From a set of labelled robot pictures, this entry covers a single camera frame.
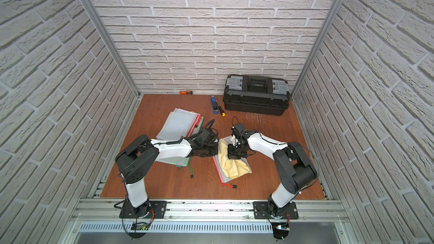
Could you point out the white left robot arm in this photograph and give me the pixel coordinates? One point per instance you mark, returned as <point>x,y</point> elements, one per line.
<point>136,159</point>

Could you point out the blue utility knife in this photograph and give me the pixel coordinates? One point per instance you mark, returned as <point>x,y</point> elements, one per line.
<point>214,105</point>

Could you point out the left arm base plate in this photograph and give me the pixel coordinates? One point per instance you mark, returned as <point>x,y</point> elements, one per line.
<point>150,209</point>

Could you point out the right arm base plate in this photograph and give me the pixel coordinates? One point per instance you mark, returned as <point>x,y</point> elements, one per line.
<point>267,209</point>

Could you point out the yellow black screwdriver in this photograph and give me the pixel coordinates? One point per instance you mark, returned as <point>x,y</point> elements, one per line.
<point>222,112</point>

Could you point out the black plastic toolbox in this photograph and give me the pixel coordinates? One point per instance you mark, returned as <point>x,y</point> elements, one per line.
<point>256,94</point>

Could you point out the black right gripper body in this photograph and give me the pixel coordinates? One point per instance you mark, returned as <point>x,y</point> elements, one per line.
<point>235,152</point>

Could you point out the red zip mesh document bag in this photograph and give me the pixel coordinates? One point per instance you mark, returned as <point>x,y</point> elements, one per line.
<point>223,173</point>

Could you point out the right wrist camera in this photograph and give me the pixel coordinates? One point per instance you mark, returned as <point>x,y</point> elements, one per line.
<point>238,130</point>

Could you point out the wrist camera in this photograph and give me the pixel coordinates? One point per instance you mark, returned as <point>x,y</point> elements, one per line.
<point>238,130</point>
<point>207,135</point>

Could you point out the yellow wiping cloth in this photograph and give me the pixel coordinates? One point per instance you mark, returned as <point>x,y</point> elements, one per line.
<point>232,162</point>

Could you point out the aluminium front rail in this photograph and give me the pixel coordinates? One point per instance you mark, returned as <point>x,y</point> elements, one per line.
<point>214,210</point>

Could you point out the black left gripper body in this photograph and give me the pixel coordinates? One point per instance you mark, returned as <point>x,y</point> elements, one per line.
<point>210,148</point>

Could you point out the white red zip document bag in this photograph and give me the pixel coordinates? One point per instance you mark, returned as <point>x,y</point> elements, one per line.
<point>175,126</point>

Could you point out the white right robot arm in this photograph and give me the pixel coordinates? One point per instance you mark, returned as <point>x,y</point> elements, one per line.
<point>295,168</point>

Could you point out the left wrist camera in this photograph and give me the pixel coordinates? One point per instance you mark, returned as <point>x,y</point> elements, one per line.
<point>207,135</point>

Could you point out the orange black tool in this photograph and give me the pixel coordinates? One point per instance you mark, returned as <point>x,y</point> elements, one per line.
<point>185,92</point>

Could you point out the green zip mesh document bag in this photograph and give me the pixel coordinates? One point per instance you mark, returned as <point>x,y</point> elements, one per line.
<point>181,162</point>

